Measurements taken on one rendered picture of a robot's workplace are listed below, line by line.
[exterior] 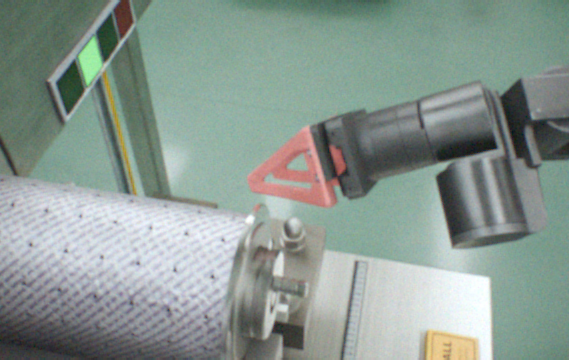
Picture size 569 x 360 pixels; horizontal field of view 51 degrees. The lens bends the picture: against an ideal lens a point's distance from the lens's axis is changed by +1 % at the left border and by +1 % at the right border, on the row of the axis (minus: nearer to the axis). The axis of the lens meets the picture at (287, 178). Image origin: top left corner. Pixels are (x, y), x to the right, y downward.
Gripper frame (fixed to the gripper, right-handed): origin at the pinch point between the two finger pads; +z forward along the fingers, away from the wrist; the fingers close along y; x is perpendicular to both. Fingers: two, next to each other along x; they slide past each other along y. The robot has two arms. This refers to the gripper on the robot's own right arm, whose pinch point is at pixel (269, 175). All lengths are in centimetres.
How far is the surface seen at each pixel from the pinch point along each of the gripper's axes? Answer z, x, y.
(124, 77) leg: 58, 25, 73
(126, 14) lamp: 28, 27, 33
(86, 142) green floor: 137, 19, 156
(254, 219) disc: -0.8, -2.4, -7.8
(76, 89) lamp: 31.0, 16.6, 19.0
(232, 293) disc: 0.3, -6.4, -12.7
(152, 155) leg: 66, 6, 87
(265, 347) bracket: 3.0, -13.8, -5.3
